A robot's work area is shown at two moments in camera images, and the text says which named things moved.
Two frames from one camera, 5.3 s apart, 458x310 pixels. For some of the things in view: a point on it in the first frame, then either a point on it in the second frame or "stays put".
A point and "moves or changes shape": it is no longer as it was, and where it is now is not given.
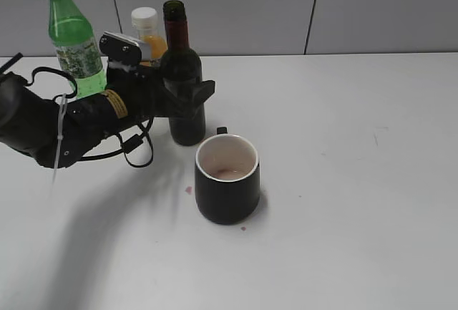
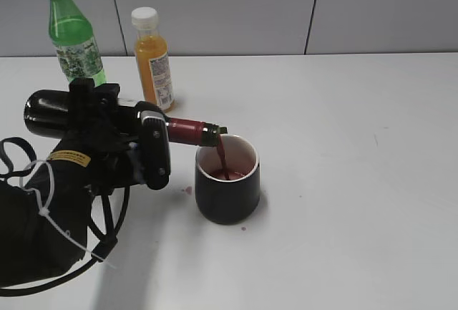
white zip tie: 60,134 -> 44,212
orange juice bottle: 150,35 stays put
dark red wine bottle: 180,62 moves or changes shape
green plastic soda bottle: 73,34 stays put
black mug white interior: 227,178 stays put
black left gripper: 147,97 -> 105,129
